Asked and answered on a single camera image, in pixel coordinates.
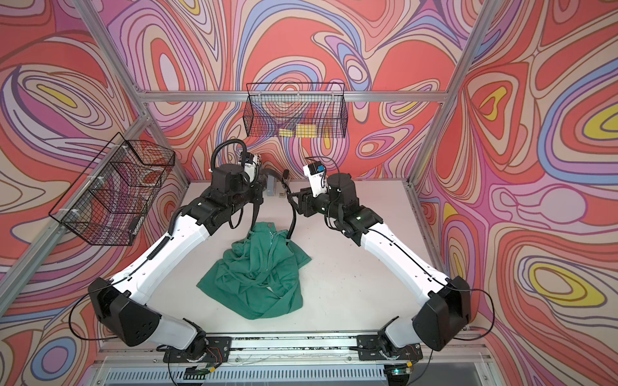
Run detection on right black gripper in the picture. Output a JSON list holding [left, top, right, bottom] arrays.
[[287, 185, 343, 220]]

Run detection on black leather belt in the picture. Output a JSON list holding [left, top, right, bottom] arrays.
[[249, 168, 298, 240]]

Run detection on green trousers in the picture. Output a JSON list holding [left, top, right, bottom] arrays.
[[197, 222, 312, 320]]

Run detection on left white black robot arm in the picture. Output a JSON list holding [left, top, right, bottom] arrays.
[[88, 162, 263, 356]]

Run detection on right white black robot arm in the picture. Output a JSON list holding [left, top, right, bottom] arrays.
[[286, 173, 472, 352]]

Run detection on beige black stapler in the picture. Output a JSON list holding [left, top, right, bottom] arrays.
[[276, 169, 290, 198]]

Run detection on light blue stapler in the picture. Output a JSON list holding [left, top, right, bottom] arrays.
[[267, 175, 277, 197]]

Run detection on yellow sticky note pad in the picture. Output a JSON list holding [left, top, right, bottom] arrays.
[[295, 124, 318, 138]]

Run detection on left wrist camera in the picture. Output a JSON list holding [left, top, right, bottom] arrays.
[[241, 151, 262, 183]]

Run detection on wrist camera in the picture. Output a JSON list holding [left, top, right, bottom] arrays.
[[241, 151, 262, 183], [304, 161, 328, 197]]

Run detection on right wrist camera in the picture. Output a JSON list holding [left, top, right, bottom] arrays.
[[304, 161, 328, 197]]

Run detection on back black wire basket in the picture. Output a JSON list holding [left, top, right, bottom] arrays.
[[242, 81, 349, 139]]

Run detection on black wire basket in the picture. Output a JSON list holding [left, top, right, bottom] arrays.
[[242, 81, 349, 139], [48, 133, 175, 246]]

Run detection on left black wire basket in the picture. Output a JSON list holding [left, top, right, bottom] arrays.
[[48, 133, 175, 246]]

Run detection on aluminium front rail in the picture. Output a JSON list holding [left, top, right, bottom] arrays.
[[96, 330, 489, 368]]

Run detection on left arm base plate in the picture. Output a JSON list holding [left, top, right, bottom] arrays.
[[164, 336, 232, 364]]

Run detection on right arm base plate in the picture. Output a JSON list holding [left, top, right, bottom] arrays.
[[350, 334, 423, 363]]

